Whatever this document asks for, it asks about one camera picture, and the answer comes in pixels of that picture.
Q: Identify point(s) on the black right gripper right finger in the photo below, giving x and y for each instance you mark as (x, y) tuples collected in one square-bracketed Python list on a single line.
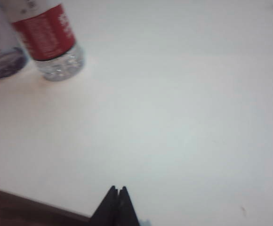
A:
[(127, 209)]

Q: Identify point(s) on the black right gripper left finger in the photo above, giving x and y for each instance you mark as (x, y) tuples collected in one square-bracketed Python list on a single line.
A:
[(107, 209)]

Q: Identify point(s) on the clear water bottle red label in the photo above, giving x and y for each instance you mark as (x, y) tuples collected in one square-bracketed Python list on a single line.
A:
[(49, 37)]

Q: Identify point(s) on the transparent grey octagonal mug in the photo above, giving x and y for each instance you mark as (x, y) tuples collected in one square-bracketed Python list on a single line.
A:
[(2, 47)]

